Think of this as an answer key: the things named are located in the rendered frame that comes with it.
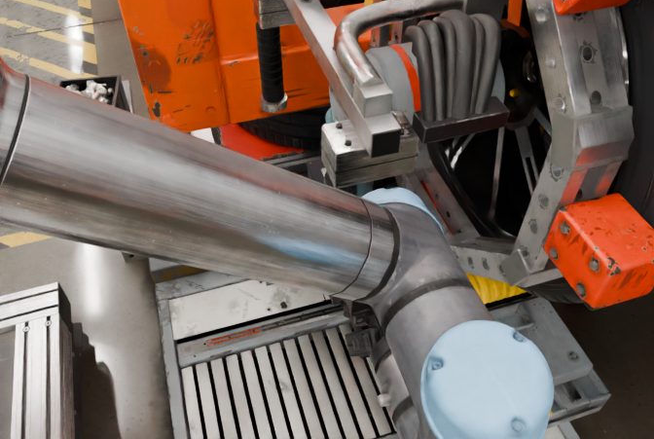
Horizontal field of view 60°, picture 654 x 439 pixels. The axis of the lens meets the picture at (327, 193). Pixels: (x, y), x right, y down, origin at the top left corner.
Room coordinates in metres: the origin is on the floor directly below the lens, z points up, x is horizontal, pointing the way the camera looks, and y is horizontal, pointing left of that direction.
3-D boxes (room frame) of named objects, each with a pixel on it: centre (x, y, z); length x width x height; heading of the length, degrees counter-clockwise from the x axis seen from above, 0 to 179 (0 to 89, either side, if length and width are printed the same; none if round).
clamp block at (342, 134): (0.45, -0.04, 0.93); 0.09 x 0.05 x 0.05; 107
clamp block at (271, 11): (0.78, 0.06, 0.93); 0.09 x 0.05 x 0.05; 107
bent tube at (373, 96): (0.54, -0.10, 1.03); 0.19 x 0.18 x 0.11; 107
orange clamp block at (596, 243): (0.38, -0.29, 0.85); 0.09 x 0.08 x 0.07; 17
